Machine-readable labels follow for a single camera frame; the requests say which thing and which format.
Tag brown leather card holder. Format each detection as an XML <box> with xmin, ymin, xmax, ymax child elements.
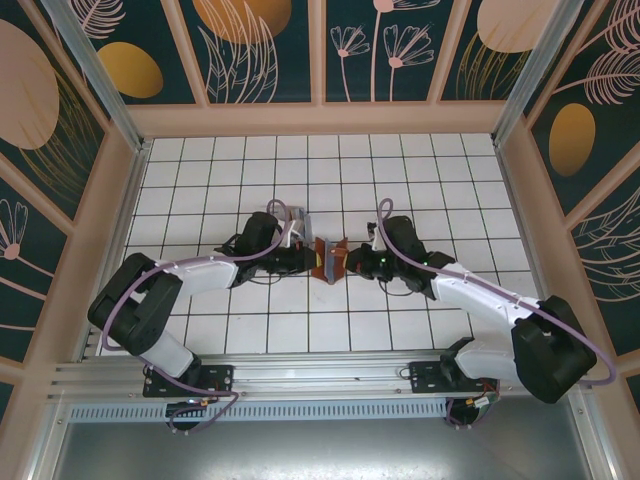
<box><xmin>310</xmin><ymin>234</ymin><xmax>352</xmax><ymax>287</ymax></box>

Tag clear plastic card case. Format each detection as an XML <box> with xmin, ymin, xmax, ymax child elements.
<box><xmin>287</xmin><ymin>206</ymin><xmax>315</xmax><ymax>247</ymax></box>

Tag grey metal sheet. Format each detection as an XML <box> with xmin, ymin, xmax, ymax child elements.
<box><xmin>29</xmin><ymin>419</ymin><xmax>611</xmax><ymax>480</ymax></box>

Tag dark framed picture left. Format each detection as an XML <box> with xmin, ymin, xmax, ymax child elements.
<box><xmin>0</xmin><ymin>0</ymin><xmax>110</xmax><ymax>226</ymax></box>

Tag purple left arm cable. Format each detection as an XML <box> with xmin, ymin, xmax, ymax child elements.
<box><xmin>99</xmin><ymin>198</ymin><xmax>301</xmax><ymax>354</ymax></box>

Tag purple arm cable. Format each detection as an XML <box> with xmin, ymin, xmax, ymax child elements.
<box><xmin>377</xmin><ymin>198</ymin><xmax>617</xmax><ymax>386</ymax></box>
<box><xmin>99</xmin><ymin>198</ymin><xmax>301</xmax><ymax>354</ymax></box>

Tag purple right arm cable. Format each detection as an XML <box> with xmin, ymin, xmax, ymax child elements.
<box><xmin>377</xmin><ymin>198</ymin><xmax>617</xmax><ymax>386</ymax></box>

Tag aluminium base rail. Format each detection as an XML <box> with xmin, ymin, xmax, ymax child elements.
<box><xmin>47</xmin><ymin>352</ymin><xmax>596</xmax><ymax>401</ymax></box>

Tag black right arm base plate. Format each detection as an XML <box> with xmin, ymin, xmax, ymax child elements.
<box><xmin>408</xmin><ymin>360</ymin><xmax>501</xmax><ymax>396</ymax></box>

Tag aluminium side rail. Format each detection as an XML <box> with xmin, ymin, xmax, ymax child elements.
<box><xmin>77</xmin><ymin>139</ymin><xmax>151</xmax><ymax>361</ymax></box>

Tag slotted grey cable duct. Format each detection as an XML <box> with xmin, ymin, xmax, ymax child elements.
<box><xmin>67</xmin><ymin>399</ymin><xmax>581</xmax><ymax>422</ymax></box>

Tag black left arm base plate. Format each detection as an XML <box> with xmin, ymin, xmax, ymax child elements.
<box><xmin>142</xmin><ymin>364</ymin><xmax>236</xmax><ymax>399</ymax></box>

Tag wall panel pink flowers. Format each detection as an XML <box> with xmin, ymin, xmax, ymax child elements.
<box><xmin>324</xmin><ymin>0</ymin><xmax>451</xmax><ymax>106</ymax></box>

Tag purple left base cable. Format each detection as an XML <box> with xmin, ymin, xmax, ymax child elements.
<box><xmin>167</xmin><ymin>390</ymin><xmax>241</xmax><ymax>436</ymax></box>

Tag wall panel pink oval grass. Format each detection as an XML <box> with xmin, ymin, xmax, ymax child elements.
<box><xmin>439</xmin><ymin>0</ymin><xmax>566</xmax><ymax>106</ymax></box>

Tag wall panel pink fern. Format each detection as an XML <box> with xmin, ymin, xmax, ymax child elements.
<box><xmin>569</xmin><ymin>184</ymin><xmax>640</xmax><ymax>357</ymax></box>

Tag aluminium frame post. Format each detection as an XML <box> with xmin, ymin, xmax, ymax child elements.
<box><xmin>492</xmin><ymin>0</ymin><xmax>599</xmax><ymax>146</ymax></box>
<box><xmin>42</xmin><ymin>0</ymin><xmax>151</xmax><ymax>154</ymax></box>

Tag wall panel gold oval fern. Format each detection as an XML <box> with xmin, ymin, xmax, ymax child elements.
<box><xmin>524</xmin><ymin>0</ymin><xmax>640</xmax><ymax>214</ymax></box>

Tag wall panel single pink flower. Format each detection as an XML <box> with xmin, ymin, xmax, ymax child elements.
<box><xmin>0</xmin><ymin>164</ymin><xmax>70</xmax><ymax>366</ymax></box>

